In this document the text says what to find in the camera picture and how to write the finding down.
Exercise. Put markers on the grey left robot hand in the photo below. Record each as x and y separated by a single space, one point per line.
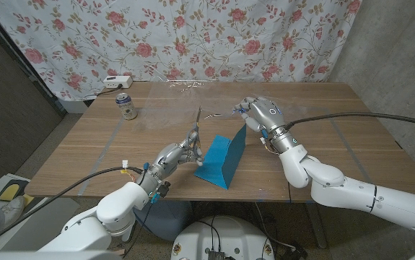
171 157

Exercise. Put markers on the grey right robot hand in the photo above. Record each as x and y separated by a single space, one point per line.
270 117

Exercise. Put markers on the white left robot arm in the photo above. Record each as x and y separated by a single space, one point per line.
113 213

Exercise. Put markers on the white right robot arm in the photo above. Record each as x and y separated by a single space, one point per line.
366 198

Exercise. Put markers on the blue folded paper card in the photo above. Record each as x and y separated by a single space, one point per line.
225 159

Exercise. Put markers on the grey stool with white legs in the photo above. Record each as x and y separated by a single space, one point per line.
167 220

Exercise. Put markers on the silver beverage can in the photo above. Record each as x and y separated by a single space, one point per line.
126 107

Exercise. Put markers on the white power strip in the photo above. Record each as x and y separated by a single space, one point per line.
117 82

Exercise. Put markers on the white robot torso base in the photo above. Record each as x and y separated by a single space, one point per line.
229 234

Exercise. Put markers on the floral rose backdrop cloth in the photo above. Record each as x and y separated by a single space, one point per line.
192 39

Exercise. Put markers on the grey table leg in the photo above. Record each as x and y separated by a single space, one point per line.
319 227

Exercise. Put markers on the black power adapter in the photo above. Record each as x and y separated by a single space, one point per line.
295 251

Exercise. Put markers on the white floor platform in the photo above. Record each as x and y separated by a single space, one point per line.
44 220

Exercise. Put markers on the yellow black foot pedal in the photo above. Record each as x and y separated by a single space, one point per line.
10 188

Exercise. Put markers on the white shoe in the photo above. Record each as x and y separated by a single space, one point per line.
12 209

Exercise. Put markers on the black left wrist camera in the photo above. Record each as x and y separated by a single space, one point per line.
164 188

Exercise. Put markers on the black door frame strip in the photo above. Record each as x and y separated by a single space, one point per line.
30 68

